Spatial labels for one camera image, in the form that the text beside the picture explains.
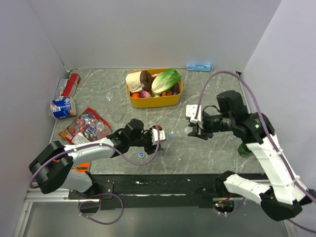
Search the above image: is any clear bottle with red label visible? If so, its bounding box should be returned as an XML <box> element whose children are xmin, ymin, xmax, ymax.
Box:
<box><xmin>166</xmin><ymin>128</ymin><xmax>180</xmax><ymax>141</ymax></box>

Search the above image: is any translucent white bottle cap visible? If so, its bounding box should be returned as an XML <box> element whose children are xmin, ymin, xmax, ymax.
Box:
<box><xmin>185</xmin><ymin>126</ymin><xmax>193</xmax><ymax>135</ymax></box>

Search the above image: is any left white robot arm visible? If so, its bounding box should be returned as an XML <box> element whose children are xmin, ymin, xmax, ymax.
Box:
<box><xmin>29</xmin><ymin>119</ymin><xmax>165</xmax><ymax>198</ymax></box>

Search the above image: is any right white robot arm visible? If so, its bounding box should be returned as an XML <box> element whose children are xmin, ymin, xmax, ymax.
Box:
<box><xmin>186</xmin><ymin>90</ymin><xmax>316</xmax><ymax>221</ymax></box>

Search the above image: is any clear lying plastic bottle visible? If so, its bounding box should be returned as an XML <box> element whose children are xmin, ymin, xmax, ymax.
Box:
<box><xmin>106</xmin><ymin>92</ymin><xmax>122</xmax><ymax>121</ymax></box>

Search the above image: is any green glass bottle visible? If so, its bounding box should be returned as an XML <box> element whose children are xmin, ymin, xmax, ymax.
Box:
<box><xmin>237</xmin><ymin>143</ymin><xmax>252</xmax><ymax>157</ymax></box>

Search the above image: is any purple toy eggplant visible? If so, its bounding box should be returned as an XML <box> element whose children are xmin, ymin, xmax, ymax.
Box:
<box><xmin>172</xmin><ymin>82</ymin><xmax>181</xmax><ymax>95</ymax></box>

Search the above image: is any orange toy fruit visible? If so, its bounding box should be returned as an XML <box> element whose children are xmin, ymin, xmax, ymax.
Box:
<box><xmin>131</xmin><ymin>92</ymin><xmax>140</xmax><ymax>98</ymax></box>

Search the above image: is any pink toy onion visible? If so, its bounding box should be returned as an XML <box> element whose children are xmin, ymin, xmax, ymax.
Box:
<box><xmin>140</xmin><ymin>90</ymin><xmax>151</xmax><ymax>98</ymax></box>

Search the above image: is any red snack bag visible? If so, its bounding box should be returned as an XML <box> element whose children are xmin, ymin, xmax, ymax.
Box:
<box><xmin>59</xmin><ymin>108</ymin><xmax>111</xmax><ymax>145</ymax></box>

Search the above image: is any green toy lettuce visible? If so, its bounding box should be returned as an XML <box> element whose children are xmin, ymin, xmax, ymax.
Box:
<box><xmin>151</xmin><ymin>68</ymin><xmax>181</xmax><ymax>94</ymax></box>

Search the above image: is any brown toy donut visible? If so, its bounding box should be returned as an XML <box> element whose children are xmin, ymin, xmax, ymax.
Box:
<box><xmin>140</xmin><ymin>71</ymin><xmax>153</xmax><ymax>91</ymax></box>

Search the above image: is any blue tissue pack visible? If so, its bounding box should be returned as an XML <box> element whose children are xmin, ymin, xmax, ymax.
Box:
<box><xmin>187</xmin><ymin>63</ymin><xmax>213</xmax><ymax>72</ymax></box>

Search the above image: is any orange razor package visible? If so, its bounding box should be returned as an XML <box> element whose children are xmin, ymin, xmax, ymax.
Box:
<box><xmin>72</xmin><ymin>162</ymin><xmax>90</xmax><ymax>173</ymax></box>

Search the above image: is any blue white can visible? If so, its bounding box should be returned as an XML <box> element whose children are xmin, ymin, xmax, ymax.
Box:
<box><xmin>50</xmin><ymin>97</ymin><xmax>77</xmax><ymax>119</ymax></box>

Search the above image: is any red silver box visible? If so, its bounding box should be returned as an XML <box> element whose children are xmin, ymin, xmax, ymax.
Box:
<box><xmin>54</xmin><ymin>73</ymin><xmax>81</xmax><ymax>100</ymax></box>

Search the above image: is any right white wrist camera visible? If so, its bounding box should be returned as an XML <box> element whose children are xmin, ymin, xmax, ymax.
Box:
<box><xmin>186</xmin><ymin>104</ymin><xmax>203</xmax><ymax>129</ymax></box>

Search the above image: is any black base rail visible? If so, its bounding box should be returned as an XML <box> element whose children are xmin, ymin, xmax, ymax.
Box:
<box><xmin>68</xmin><ymin>173</ymin><xmax>270</xmax><ymax>210</ymax></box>

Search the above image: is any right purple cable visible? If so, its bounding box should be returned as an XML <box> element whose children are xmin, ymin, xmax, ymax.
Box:
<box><xmin>195</xmin><ymin>71</ymin><xmax>316</xmax><ymax>233</ymax></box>

